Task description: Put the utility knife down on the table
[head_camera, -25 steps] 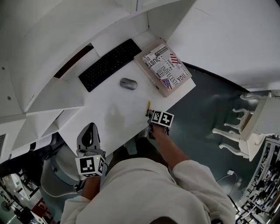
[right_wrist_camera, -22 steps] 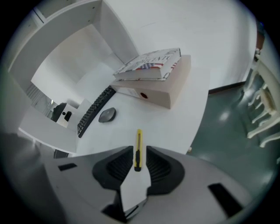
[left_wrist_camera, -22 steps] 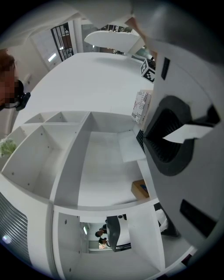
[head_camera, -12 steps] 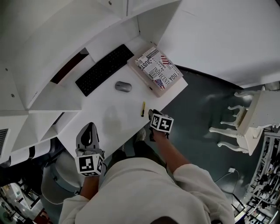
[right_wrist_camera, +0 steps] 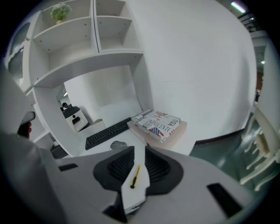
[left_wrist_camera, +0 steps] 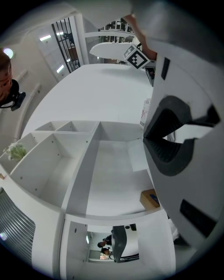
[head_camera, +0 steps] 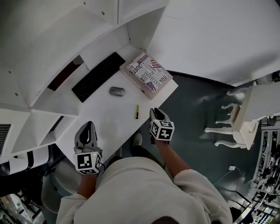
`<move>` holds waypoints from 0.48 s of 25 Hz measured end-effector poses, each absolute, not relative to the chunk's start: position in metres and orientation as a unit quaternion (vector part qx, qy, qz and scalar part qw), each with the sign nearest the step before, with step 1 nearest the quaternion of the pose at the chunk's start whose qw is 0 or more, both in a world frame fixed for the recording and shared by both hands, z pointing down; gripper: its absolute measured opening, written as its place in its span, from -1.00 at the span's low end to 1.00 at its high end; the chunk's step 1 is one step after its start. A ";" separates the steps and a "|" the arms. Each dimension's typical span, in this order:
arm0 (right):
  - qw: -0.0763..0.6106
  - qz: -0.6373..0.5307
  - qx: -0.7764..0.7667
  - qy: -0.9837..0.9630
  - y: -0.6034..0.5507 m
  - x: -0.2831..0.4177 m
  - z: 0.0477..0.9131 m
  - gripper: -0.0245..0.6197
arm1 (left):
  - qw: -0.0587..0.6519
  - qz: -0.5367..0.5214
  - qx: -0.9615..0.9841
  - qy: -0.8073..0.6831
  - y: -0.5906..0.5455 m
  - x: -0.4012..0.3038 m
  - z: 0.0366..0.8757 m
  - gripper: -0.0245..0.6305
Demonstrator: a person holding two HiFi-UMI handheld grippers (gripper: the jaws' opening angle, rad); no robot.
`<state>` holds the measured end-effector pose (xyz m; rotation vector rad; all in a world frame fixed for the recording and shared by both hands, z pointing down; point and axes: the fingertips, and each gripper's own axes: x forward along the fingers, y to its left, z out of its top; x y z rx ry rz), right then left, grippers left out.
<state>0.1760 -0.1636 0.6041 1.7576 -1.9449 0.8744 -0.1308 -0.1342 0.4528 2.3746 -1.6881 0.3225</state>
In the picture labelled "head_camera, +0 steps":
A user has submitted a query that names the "pink box with printed lid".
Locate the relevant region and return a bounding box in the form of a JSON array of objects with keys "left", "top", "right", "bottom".
[{"left": 119, "top": 52, "right": 174, "bottom": 100}]

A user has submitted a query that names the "grey computer mouse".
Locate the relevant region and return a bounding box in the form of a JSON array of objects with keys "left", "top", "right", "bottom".
[{"left": 109, "top": 86, "right": 126, "bottom": 97}]

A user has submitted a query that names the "white and black machine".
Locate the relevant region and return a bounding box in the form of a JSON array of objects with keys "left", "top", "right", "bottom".
[{"left": 0, "top": 145, "right": 50, "bottom": 176}]

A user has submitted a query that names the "grey vent grille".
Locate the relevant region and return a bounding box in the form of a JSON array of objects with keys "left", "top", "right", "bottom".
[{"left": 0, "top": 123, "right": 12, "bottom": 155}]

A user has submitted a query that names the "cluttered white shelf rack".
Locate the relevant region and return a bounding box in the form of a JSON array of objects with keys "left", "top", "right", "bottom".
[{"left": 240, "top": 129, "right": 280, "bottom": 224}]

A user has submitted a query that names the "person's dark trouser leg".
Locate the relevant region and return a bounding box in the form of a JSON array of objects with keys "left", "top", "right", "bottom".
[{"left": 130, "top": 144, "right": 165, "bottom": 169}]

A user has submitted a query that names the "grey round stool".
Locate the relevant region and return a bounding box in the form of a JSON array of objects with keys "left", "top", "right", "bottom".
[{"left": 41, "top": 160, "right": 88, "bottom": 214}]

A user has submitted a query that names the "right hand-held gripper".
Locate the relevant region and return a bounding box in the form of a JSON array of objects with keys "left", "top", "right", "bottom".
[{"left": 149, "top": 107, "right": 175, "bottom": 141}]

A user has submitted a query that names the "white charger cable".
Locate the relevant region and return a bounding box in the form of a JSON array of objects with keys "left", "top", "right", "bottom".
[{"left": 213, "top": 165, "right": 242, "bottom": 198}]

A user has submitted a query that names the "black flat device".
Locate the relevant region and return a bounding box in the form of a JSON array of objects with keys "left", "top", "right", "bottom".
[{"left": 49, "top": 115, "right": 66, "bottom": 132}]

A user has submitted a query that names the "black keyboard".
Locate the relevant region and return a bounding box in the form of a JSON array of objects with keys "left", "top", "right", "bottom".
[{"left": 71, "top": 51, "right": 126, "bottom": 104}]

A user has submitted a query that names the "white ornate side table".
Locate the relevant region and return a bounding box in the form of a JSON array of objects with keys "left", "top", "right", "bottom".
[{"left": 204, "top": 81, "right": 280, "bottom": 151}]

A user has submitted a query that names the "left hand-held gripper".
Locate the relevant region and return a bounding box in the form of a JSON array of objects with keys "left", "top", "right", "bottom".
[{"left": 73, "top": 121, "right": 104, "bottom": 175}]

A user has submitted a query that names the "white desk with hutch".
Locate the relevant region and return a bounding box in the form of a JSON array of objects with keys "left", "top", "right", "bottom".
[{"left": 0, "top": 0, "right": 179, "bottom": 174}]

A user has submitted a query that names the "person's white sweatshirt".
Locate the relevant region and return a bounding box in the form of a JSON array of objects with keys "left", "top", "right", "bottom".
[{"left": 56, "top": 157, "right": 233, "bottom": 224}]

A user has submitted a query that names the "person's left forearm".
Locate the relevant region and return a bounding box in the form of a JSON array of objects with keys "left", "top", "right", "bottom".
[{"left": 77, "top": 172, "right": 98, "bottom": 199}]

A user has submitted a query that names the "person's right forearm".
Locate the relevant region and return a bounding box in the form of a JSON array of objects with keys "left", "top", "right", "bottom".
[{"left": 154, "top": 140, "right": 191, "bottom": 179}]

